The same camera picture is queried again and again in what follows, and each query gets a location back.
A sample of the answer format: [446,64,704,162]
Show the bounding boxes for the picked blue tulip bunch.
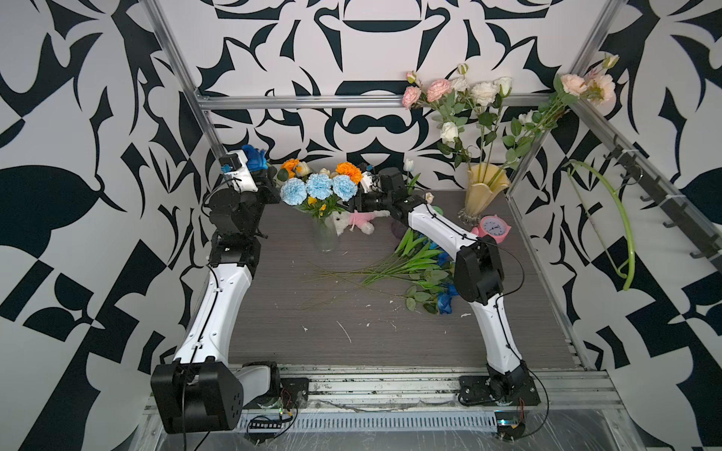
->
[368,229,453,279]

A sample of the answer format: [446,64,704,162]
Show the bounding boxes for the corner blue rose stem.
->
[242,145,268,173]

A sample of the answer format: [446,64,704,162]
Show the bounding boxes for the black hook rail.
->
[605,135,721,272]

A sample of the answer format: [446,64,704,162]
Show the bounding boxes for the left controller board with wires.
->
[246,411,297,445]

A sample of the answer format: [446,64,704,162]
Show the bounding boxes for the white plush toy pink shirt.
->
[331,210,390,236]

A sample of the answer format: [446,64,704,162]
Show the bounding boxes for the light blue carnation stems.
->
[280,174,358,207]

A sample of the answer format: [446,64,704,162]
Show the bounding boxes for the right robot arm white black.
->
[351,168,541,407]

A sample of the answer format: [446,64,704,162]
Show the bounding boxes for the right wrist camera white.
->
[359,171,378,194]

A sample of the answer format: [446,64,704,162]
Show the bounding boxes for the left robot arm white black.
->
[150,169,281,435]

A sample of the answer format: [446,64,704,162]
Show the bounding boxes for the clear glass vase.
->
[313,216,340,253]

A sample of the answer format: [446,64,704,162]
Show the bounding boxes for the dark purple glass vase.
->
[391,220,408,240]

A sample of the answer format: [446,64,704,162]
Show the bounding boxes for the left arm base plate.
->
[276,377,310,411]

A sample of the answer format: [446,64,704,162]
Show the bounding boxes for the pink alarm clock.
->
[471,215,511,244]

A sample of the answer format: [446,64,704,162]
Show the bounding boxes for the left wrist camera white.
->
[218,150,259,193]

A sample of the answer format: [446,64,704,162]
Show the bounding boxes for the pink rose stem right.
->
[500,54,620,174]

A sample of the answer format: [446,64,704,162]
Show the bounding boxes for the controller board with wires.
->
[246,411,297,445]
[495,398,551,443]

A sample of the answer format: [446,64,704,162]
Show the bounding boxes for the blue orange mixed bouquet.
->
[276,159,363,220]

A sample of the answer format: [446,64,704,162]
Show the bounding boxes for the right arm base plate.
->
[457,374,541,407]

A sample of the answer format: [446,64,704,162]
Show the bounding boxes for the pink rose stem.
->
[402,71,474,167]
[500,54,620,174]

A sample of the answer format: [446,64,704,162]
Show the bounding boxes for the white rose stems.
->
[449,62,514,166]

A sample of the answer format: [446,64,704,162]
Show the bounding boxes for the right controller board with wires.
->
[495,398,551,443]

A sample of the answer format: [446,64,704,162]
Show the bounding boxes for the pink rose stem left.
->
[402,71,474,167]

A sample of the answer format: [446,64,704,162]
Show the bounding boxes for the blue white tulip bunch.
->
[402,158,434,205]

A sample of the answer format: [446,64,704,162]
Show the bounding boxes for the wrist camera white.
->
[359,171,378,194]
[218,150,259,193]

